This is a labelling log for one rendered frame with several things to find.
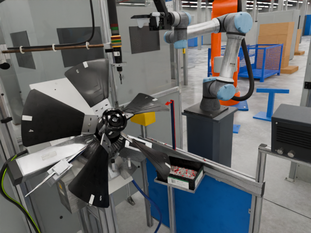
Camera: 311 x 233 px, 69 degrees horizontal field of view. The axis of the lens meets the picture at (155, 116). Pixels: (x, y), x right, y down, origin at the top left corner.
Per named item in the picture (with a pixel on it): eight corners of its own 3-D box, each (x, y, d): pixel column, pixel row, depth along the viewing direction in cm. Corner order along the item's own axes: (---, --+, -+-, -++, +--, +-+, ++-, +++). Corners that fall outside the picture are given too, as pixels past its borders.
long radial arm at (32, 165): (77, 142, 116) (83, 133, 108) (83, 155, 115) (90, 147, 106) (14, 167, 97) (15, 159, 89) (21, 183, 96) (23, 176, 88)
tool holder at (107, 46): (104, 67, 100) (101, 44, 97) (110, 64, 107) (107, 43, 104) (124, 66, 99) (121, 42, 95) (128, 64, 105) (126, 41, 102)
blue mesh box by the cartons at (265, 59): (234, 79, 722) (236, 47, 688) (253, 72, 799) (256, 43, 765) (262, 82, 660) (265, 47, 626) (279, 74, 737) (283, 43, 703)
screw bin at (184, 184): (156, 180, 124) (155, 170, 122) (169, 165, 138) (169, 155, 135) (194, 192, 114) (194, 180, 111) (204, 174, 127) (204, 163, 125)
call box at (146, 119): (130, 123, 165) (128, 109, 161) (140, 119, 171) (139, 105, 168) (145, 128, 154) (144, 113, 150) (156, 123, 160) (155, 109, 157)
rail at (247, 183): (138, 145, 171) (137, 136, 169) (142, 144, 174) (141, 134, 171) (260, 198, 110) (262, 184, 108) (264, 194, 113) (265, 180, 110)
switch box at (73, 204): (74, 195, 147) (67, 166, 140) (86, 205, 137) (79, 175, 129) (60, 203, 141) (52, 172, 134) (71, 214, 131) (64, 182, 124)
